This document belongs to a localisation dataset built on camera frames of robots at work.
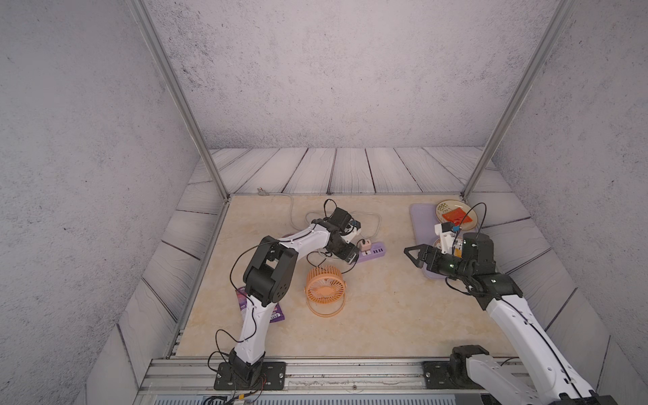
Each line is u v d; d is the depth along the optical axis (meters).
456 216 1.07
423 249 0.67
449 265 0.65
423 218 1.16
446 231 0.69
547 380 0.40
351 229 0.85
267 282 0.55
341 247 0.86
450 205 1.13
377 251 0.98
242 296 0.56
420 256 0.67
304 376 0.74
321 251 0.71
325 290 0.81
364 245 0.96
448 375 0.72
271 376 0.73
